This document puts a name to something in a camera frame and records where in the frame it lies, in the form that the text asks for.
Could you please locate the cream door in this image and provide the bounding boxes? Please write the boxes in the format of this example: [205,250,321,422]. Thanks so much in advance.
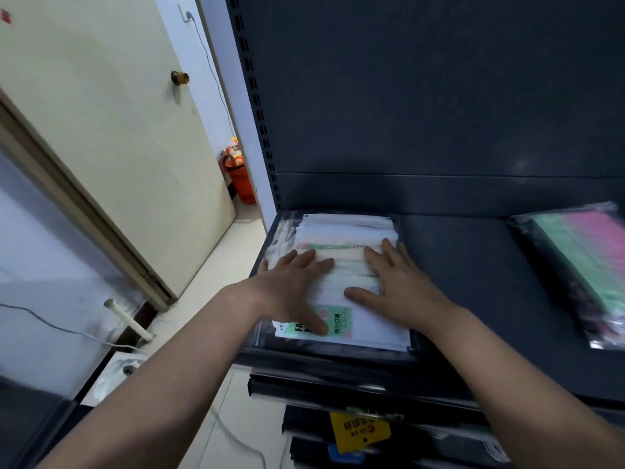
[0,0,238,299]

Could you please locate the orange fire extinguisher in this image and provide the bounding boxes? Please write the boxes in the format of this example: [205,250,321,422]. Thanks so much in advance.
[219,136,257,206]

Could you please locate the person's left hand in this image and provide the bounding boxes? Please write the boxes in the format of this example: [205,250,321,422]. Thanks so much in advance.
[238,249,336,336]

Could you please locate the person's left forearm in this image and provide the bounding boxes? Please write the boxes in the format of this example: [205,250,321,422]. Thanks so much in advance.
[36,283,267,469]

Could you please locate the beige door frame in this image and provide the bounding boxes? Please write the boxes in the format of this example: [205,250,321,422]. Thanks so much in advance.
[0,88,177,312]

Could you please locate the stack of white mask packets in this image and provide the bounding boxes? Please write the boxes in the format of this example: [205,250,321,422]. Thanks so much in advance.
[266,212,414,354]

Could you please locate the pack of coloured masks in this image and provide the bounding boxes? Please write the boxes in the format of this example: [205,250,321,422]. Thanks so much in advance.
[507,201,625,350]

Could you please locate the blue hanging tag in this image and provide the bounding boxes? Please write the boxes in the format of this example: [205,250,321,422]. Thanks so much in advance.
[326,443,366,466]

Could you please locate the white floor cable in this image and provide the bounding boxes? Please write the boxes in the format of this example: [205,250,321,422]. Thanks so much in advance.
[209,404,267,469]

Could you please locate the person's right forearm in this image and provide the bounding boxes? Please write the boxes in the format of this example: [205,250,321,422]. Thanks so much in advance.
[422,306,625,469]

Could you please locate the yellow hanging tag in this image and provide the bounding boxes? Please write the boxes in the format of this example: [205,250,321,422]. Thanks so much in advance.
[329,410,393,455]

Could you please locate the person's right hand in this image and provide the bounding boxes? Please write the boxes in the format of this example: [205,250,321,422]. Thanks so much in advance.
[344,238,459,334]

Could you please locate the thin black cable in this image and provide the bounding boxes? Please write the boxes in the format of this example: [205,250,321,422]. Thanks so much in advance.
[0,303,143,353]

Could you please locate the grey wall cable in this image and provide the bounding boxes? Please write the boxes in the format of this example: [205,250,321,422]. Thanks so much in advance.
[177,4,238,138]

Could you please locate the white pipe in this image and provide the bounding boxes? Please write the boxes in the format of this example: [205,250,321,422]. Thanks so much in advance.
[103,298,156,344]

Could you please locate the dark grey shelf unit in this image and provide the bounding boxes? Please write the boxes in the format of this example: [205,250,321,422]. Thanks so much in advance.
[225,0,625,469]

